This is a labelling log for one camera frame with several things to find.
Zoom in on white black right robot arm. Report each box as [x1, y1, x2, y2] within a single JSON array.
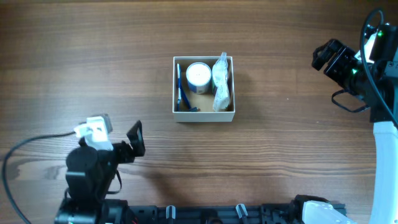
[[312, 24, 397, 223]]

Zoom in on white lotion tube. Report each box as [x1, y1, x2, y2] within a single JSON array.
[[213, 73, 230, 112]]

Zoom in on blue disposable razor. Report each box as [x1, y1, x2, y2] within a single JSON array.
[[178, 87, 198, 112]]

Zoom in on beige open cardboard box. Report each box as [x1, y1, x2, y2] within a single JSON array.
[[172, 56, 236, 123]]

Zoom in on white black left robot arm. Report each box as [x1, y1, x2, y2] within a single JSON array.
[[54, 120, 146, 223]]

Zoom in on white cotton swab tub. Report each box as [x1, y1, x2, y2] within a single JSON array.
[[186, 62, 212, 94]]

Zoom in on blue white toothbrush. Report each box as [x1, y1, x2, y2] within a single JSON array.
[[176, 63, 182, 111]]

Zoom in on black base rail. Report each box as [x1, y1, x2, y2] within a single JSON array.
[[130, 203, 303, 224]]

